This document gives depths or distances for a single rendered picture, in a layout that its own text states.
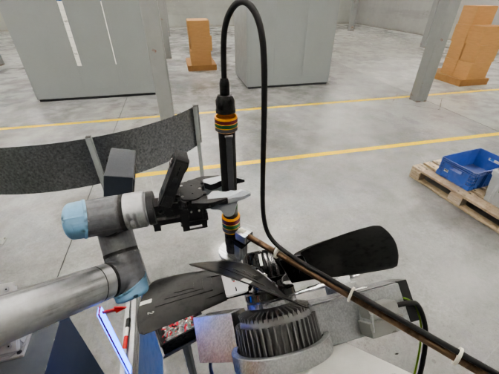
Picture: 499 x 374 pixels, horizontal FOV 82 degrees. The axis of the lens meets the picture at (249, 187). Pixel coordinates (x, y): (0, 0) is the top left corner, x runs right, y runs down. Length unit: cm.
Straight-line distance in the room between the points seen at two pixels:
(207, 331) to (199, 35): 814
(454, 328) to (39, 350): 230
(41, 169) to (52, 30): 454
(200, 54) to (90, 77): 316
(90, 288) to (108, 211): 15
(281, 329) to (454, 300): 204
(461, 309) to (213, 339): 203
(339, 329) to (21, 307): 72
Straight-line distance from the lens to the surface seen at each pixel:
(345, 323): 92
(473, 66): 874
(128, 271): 69
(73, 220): 63
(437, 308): 258
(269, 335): 78
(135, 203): 60
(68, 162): 257
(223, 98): 53
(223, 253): 74
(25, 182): 277
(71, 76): 700
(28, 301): 60
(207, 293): 83
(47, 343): 113
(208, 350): 100
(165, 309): 83
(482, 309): 275
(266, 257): 81
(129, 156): 142
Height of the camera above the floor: 186
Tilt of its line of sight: 34 degrees down
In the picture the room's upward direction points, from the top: straight up
